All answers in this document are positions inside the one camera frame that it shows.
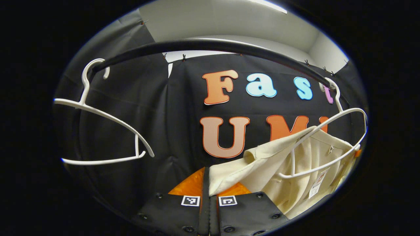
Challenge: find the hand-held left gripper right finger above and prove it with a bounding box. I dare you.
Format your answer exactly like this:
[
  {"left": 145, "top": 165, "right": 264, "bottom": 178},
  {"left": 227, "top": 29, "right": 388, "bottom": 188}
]
[{"left": 210, "top": 182, "right": 289, "bottom": 236}]

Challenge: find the cream button shirt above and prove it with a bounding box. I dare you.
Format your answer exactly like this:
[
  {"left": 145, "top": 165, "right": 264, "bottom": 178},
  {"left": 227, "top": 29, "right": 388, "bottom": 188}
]
[{"left": 209, "top": 126, "right": 361, "bottom": 219}]

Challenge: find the large ceiling light panel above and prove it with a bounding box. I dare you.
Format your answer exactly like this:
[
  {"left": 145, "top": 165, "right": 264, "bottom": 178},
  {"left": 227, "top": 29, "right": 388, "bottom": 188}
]
[{"left": 256, "top": 0, "right": 287, "bottom": 13}]

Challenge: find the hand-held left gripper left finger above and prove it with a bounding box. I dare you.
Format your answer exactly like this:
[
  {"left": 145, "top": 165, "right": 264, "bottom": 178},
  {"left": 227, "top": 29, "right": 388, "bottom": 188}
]
[{"left": 131, "top": 167, "right": 210, "bottom": 236}]

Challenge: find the black metal clothes rack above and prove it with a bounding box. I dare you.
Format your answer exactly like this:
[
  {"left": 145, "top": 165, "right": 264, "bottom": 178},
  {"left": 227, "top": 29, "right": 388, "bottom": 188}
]
[{"left": 87, "top": 39, "right": 342, "bottom": 95}]

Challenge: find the white plastic clothes hanger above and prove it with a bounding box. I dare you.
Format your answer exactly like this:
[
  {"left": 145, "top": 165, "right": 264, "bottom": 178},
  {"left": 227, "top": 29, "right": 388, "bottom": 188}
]
[
  {"left": 53, "top": 58, "right": 155, "bottom": 165},
  {"left": 278, "top": 78, "right": 368, "bottom": 179}
]

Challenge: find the black backdrop cloth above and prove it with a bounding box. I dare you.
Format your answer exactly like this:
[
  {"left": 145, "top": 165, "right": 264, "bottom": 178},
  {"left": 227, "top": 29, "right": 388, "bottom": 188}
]
[{"left": 52, "top": 10, "right": 368, "bottom": 223}]

